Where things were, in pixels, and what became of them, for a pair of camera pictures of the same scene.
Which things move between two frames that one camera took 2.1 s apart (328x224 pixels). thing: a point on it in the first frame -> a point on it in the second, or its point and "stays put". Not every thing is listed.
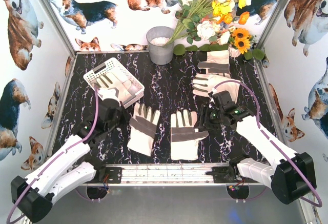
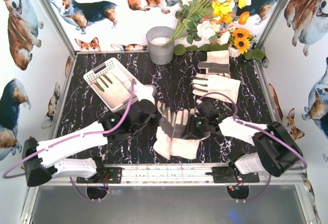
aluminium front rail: x=170 y=175 stays put
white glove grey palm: x=143 y=126 -> x=162 y=145
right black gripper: x=207 y=122 -> x=192 y=125
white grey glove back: x=218 y=62 stays put
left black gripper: x=110 y=109 -> x=147 y=115
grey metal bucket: x=156 y=37 stays put
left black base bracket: x=114 y=174 stays put
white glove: x=184 y=137 stays put
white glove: x=203 y=84 stays put
